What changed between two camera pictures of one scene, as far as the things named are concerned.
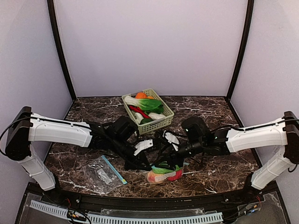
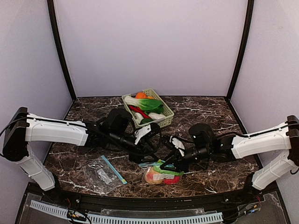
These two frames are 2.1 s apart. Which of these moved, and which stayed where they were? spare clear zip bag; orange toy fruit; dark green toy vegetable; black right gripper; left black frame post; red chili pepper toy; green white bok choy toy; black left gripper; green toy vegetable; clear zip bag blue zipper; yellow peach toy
Moved: yellow peach toy; black right gripper; green toy vegetable; black left gripper; clear zip bag blue zipper
Stayed: green white bok choy toy; red chili pepper toy; orange toy fruit; dark green toy vegetable; left black frame post; spare clear zip bag
